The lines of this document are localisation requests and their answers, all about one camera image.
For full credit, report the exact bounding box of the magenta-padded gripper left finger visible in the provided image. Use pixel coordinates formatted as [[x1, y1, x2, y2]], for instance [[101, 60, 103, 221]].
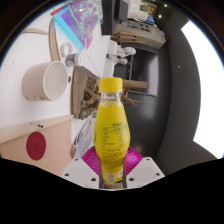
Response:
[[61, 145, 102, 190]]

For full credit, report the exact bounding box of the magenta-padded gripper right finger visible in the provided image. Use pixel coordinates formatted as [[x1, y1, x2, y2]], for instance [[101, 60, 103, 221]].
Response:
[[124, 145, 166, 190]]

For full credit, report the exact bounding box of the yellow drink bottle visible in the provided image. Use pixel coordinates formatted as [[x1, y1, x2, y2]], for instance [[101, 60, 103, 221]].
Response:
[[93, 77, 132, 184]]

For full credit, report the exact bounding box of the crumpled newspaper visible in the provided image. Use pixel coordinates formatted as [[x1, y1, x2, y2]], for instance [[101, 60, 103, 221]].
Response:
[[72, 114, 98, 159]]

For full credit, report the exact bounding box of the tan wooden drawing board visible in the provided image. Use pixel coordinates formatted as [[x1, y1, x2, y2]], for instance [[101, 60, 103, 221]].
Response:
[[0, 114, 74, 168]]

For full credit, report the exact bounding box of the flat round red coaster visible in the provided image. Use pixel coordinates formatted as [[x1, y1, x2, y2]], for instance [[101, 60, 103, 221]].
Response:
[[25, 131, 47, 162]]

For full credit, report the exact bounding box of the cream ceramic mug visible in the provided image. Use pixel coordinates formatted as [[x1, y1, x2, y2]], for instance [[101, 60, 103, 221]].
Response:
[[21, 60, 70, 102]]

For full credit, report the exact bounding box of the long ceiling light strip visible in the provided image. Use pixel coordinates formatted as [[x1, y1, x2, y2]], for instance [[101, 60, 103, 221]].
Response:
[[181, 19, 224, 159]]

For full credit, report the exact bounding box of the white chair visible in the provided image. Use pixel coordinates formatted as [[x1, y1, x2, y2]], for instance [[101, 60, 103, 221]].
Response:
[[103, 58, 116, 79]]

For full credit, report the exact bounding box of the small jar with white lid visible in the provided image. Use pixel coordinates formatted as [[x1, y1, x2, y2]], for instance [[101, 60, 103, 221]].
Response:
[[64, 52, 84, 68]]

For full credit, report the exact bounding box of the white plaster bust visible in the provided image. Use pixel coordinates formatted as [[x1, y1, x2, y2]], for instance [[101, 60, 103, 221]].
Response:
[[116, 46, 138, 58], [111, 56, 129, 66]]

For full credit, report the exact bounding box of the white tape roll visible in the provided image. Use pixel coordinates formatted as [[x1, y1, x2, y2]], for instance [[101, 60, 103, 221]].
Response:
[[59, 42, 73, 56]]

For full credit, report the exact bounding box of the plain wooden strip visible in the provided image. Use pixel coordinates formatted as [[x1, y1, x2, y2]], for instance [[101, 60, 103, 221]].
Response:
[[21, 28, 50, 36], [49, 18, 62, 62]]

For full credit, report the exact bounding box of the purple colourful painting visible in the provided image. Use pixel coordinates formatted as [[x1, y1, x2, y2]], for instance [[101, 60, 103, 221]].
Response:
[[53, 0, 103, 51]]

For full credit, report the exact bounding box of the black flat box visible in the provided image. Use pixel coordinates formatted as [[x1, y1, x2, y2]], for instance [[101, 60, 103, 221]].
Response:
[[101, 0, 118, 36]]

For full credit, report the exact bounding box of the black wall screen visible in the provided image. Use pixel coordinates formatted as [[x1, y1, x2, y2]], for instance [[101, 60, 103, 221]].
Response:
[[129, 49, 159, 98]]

